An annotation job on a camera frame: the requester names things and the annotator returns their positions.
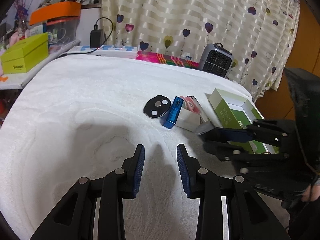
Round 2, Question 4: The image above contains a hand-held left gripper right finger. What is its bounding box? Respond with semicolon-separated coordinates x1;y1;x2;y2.
176;144;292;240

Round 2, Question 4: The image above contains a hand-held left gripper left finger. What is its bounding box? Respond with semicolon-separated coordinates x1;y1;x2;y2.
30;144;145;240

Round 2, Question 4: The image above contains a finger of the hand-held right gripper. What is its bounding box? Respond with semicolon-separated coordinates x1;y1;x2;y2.
214;120;297;153
204;136;286;162

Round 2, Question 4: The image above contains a green cardboard box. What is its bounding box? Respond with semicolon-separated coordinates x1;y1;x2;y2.
205;88;280;155

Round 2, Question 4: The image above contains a small white box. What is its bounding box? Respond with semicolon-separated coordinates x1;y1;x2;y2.
175;106;202;132

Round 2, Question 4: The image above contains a pink plastic clip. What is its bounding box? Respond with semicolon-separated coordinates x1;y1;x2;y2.
180;95;200;115

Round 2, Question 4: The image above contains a blue translucent usb tester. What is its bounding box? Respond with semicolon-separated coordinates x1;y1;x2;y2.
161;96;185;130

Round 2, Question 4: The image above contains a black round disc with magnets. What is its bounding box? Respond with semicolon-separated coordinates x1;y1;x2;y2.
143;94;170;119

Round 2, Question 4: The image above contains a person's right hand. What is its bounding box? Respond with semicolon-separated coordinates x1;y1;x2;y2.
301;180;320;203

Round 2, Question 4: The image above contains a wooden wardrobe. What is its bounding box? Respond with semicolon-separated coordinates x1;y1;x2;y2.
254;0;320;120

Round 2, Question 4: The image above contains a grey space heater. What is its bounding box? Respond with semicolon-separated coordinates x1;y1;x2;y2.
199;43;234;78

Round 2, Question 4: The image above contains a colourful plaid cloth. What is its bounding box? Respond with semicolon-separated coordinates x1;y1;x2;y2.
136;51;200;70

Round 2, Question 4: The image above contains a white and blue power strip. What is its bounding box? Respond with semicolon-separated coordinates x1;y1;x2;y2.
66;44;139;59

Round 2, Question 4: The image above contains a heart print curtain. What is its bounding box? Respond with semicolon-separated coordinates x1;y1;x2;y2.
100;0;300;98

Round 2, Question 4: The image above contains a black charger adapter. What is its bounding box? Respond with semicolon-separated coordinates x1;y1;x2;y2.
90;29;103;48

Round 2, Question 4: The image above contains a lime green box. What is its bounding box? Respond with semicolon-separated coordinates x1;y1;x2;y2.
0;32;49;73

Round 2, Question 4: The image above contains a clear bin with orange lid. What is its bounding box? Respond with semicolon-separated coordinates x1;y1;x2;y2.
29;1;82;48

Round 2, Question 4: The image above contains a black charger cable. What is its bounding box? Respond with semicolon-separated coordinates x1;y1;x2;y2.
92;17;114;46

